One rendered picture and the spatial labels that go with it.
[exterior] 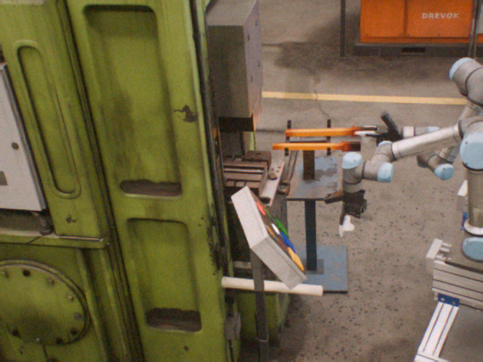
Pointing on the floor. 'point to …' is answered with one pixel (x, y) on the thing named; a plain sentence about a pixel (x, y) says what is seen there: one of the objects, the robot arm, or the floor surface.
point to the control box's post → (261, 312)
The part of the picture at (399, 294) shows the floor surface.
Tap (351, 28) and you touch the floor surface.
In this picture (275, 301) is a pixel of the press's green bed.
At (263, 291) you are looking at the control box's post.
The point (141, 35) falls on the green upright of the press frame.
